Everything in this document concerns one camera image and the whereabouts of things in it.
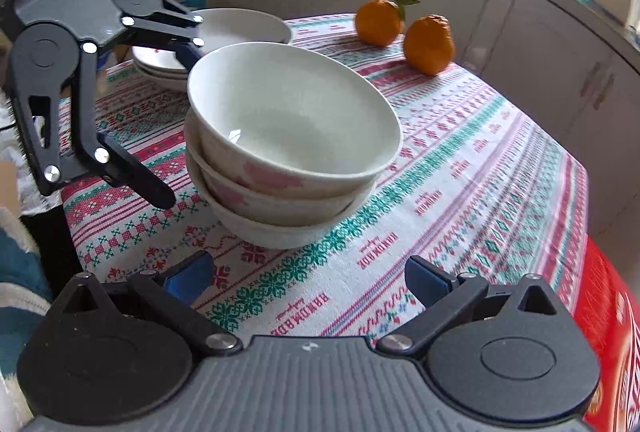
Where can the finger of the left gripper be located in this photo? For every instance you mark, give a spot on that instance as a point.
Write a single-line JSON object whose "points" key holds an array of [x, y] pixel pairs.
{"points": [[52, 88], [163, 25]]}

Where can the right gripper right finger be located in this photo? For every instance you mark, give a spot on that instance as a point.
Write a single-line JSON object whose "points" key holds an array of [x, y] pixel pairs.
{"points": [[449, 301]]}

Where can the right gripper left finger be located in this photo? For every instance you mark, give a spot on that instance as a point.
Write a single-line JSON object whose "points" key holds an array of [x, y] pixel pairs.
{"points": [[168, 297]]}

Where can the white plate with stain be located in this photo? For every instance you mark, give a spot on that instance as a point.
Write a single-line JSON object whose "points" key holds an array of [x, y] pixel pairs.
{"points": [[219, 27]]}

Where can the white floral bowl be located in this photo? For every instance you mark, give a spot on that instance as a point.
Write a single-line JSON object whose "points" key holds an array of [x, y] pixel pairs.
{"points": [[291, 122], [266, 235]]}

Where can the white kitchen cabinets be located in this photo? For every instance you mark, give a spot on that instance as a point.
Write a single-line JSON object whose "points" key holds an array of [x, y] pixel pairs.
{"points": [[569, 69]]}

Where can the patterned tablecloth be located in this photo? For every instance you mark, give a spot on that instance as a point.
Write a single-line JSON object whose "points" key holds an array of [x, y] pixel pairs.
{"points": [[477, 187]]}

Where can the red drink carton box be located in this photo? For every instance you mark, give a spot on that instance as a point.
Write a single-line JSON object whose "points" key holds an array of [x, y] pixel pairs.
{"points": [[608, 314]]}

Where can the orange with leaf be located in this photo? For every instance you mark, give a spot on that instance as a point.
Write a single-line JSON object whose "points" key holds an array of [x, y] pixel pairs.
{"points": [[380, 22]]}

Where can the bumpy orange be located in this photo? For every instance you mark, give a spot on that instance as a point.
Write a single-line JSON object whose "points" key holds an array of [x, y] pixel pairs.
{"points": [[428, 45]]}

